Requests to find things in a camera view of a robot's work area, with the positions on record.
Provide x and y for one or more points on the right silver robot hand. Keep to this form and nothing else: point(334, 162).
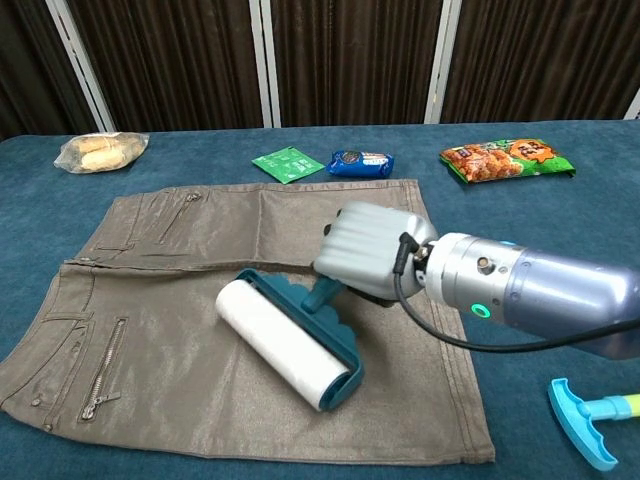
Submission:
point(370, 250)

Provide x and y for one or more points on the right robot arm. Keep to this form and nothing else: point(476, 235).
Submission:
point(550, 290)

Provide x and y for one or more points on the brown zippered skirt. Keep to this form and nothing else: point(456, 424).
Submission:
point(175, 350)

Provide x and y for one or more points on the blue cookie pack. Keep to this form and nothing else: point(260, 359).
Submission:
point(360, 164)

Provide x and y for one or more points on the green sachet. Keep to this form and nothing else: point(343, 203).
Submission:
point(287, 165)

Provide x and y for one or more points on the orange green snack bag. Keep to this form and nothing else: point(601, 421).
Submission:
point(505, 160)

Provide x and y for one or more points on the blue tablecloth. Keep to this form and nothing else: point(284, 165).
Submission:
point(550, 210)

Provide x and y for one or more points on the dark folding screen panel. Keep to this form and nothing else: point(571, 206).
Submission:
point(540, 60)
point(175, 60)
point(350, 60)
point(25, 65)

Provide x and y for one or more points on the blue toy pump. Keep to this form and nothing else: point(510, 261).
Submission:
point(570, 420)

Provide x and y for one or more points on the clear bag of biscuits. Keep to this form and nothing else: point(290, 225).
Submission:
point(100, 152)

